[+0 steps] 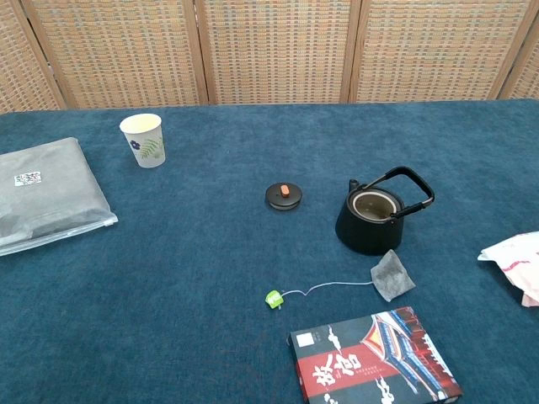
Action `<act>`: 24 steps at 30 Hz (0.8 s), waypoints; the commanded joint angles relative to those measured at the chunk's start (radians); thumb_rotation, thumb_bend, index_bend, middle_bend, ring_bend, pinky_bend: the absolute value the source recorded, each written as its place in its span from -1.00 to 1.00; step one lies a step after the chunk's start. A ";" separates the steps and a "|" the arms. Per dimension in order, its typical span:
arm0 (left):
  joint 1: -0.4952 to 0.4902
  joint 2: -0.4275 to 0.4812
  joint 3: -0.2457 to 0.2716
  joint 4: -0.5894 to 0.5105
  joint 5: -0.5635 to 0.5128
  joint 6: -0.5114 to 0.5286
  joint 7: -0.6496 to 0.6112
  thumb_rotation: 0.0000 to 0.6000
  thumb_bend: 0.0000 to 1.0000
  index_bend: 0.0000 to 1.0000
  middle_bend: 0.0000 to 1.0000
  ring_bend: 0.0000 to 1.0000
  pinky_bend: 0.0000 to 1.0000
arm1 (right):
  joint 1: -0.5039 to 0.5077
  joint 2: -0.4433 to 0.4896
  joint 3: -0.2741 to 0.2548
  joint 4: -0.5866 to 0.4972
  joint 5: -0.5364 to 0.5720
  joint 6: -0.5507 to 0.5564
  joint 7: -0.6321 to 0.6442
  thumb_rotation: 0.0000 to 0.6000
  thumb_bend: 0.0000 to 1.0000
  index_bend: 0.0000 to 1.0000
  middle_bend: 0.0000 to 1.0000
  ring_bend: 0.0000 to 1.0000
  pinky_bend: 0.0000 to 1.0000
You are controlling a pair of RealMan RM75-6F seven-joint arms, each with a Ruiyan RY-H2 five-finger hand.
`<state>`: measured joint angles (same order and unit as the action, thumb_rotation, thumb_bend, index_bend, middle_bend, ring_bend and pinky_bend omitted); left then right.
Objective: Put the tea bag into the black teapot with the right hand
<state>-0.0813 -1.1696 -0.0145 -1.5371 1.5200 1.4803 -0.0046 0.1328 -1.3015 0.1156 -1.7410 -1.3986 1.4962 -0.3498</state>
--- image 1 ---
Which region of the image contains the grey tea bag green tag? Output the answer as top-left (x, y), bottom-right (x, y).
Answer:
top-left (264, 248), bottom-right (417, 311)

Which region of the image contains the black teapot lid orange knob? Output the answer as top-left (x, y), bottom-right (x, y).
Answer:
top-left (264, 182), bottom-right (303, 212)

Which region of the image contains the blue carpet table cloth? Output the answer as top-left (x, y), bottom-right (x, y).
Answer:
top-left (0, 98), bottom-right (539, 404)

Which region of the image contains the white floral paper cup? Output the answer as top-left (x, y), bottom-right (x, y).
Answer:
top-left (119, 113), bottom-right (167, 169)

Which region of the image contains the woven wicker folding screen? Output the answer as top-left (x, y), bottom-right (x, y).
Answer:
top-left (0, 0), bottom-right (539, 113)

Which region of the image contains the black red printed book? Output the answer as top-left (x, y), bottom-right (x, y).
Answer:
top-left (289, 306), bottom-right (464, 404)

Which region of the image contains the grey plastic zip package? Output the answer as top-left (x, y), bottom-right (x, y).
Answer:
top-left (0, 136), bottom-right (119, 258)

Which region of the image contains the white pink cloth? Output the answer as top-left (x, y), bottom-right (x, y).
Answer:
top-left (478, 231), bottom-right (539, 307)

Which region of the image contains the black teapot with handle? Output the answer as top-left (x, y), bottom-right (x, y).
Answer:
top-left (334, 166), bottom-right (435, 256)

